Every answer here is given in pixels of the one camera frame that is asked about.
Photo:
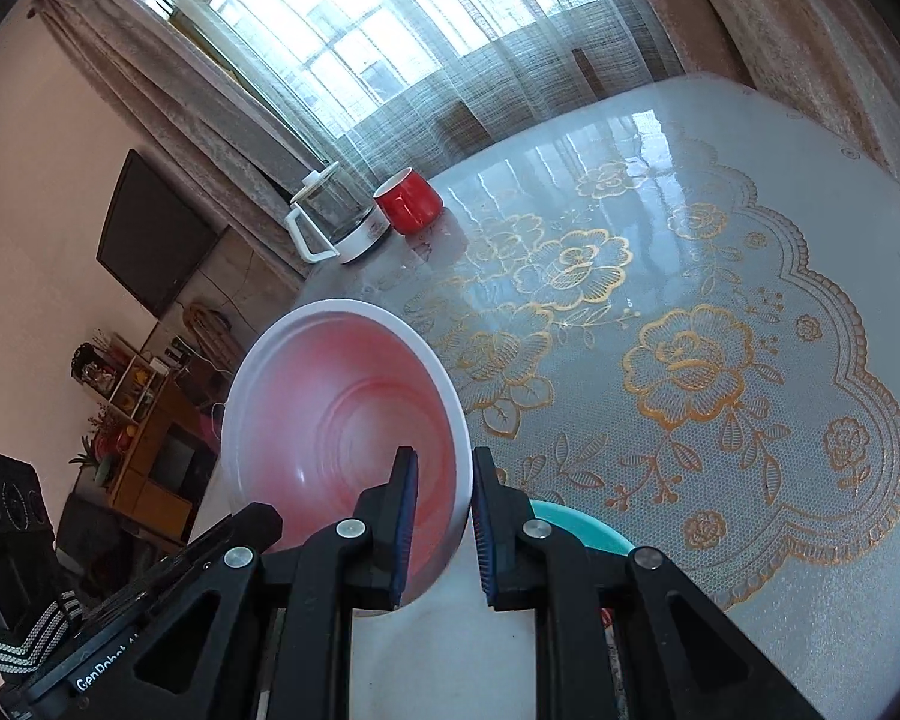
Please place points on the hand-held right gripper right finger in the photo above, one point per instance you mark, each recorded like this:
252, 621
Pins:
484, 532

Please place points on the red plastic bowl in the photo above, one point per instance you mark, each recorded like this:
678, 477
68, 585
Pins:
345, 405

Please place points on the brown wooden chair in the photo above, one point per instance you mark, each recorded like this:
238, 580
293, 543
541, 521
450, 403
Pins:
585, 67
465, 120

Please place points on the yellow wooden cabinet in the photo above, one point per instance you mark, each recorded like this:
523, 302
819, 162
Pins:
157, 457

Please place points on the teal plate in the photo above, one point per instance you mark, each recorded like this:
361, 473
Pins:
585, 529

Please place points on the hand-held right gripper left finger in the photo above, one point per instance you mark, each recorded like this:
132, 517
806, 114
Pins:
405, 525

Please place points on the white electric kettle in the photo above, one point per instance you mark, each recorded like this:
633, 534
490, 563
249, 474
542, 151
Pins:
364, 236

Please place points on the black wall television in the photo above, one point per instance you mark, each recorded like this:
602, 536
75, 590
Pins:
150, 240

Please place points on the white sheer curtain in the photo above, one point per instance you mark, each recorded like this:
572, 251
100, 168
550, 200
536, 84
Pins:
420, 52

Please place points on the beige velvet curtain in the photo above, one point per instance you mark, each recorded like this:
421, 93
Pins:
795, 30
195, 112

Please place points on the red mug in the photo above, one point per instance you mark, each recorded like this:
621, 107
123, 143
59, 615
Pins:
409, 206

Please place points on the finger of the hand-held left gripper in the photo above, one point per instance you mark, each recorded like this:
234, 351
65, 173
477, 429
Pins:
247, 529

